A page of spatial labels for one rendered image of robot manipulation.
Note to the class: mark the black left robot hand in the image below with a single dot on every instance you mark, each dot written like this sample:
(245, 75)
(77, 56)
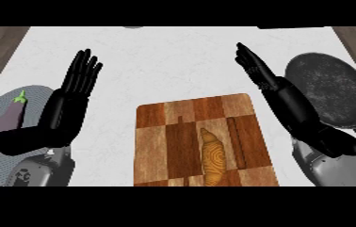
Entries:
(65, 111)

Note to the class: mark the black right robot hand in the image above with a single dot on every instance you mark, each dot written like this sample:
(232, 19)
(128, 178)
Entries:
(287, 102)

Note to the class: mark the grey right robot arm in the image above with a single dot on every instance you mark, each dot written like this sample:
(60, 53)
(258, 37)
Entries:
(323, 168)

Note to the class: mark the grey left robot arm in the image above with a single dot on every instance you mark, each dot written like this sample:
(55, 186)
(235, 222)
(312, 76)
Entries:
(43, 168)

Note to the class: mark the dark grey pan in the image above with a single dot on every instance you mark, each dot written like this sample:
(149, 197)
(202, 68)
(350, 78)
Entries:
(323, 86)

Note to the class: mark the golden croissant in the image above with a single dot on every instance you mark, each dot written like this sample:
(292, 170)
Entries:
(213, 158)

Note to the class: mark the brown wooden cutting board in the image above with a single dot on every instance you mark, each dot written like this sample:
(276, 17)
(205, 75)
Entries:
(185, 136)

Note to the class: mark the grey round plate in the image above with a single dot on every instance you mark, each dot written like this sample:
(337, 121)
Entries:
(22, 111)

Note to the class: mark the purple eggplant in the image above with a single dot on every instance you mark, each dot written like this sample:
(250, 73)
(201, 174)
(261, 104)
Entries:
(12, 116)

